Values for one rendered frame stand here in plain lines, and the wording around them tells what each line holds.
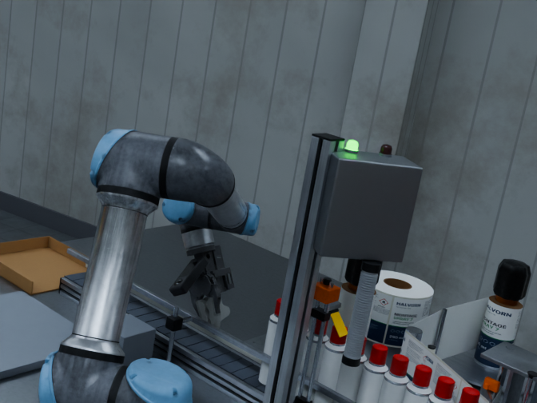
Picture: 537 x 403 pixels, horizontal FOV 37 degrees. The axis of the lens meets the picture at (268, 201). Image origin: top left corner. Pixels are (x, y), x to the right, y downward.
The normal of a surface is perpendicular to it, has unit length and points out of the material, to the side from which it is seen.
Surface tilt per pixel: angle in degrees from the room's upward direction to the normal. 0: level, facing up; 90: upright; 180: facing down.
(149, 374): 5
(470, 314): 90
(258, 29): 90
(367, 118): 90
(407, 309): 90
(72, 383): 65
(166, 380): 5
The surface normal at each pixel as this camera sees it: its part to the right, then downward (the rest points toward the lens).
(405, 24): -0.48, 0.14
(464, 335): 0.67, 0.29
